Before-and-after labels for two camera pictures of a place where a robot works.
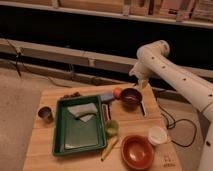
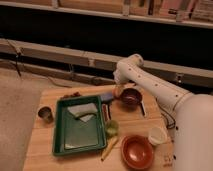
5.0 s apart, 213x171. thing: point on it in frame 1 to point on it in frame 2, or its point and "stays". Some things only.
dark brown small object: (75, 94) stays
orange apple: (117, 92) stays
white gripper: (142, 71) to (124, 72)
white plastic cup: (157, 135) stays
